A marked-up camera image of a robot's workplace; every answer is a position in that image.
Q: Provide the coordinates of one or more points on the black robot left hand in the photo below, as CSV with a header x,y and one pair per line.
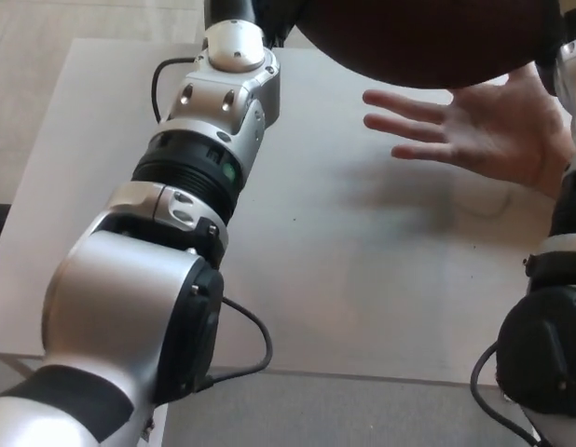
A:
x,y
278,18

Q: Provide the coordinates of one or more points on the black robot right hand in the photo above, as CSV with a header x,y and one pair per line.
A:
x,y
549,28

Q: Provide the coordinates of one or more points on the person's bare hand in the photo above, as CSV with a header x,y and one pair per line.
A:
x,y
493,135

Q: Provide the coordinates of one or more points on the brown junior football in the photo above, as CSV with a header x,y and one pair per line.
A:
x,y
409,37

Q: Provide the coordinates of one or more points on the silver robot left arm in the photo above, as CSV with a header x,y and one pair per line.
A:
x,y
129,279

